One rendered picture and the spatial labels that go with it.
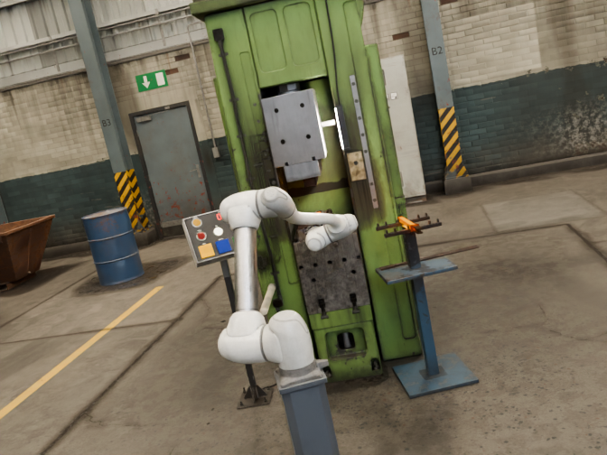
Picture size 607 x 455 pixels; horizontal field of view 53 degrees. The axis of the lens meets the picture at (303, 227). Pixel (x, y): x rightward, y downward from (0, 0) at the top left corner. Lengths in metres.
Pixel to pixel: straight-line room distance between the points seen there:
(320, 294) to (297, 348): 1.17
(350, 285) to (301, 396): 1.20
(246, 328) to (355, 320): 1.25
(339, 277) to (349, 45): 1.35
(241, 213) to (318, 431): 0.98
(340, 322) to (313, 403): 1.18
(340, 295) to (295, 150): 0.90
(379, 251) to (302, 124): 0.92
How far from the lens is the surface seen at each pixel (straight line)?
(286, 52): 3.65
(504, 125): 9.49
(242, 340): 2.54
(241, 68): 3.67
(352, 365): 3.78
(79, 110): 10.84
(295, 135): 3.50
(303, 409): 2.57
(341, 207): 4.03
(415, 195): 8.88
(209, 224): 3.49
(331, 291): 3.60
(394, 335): 3.93
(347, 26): 3.66
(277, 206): 2.64
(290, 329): 2.46
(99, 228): 7.86
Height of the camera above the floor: 1.68
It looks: 11 degrees down
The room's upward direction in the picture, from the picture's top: 12 degrees counter-clockwise
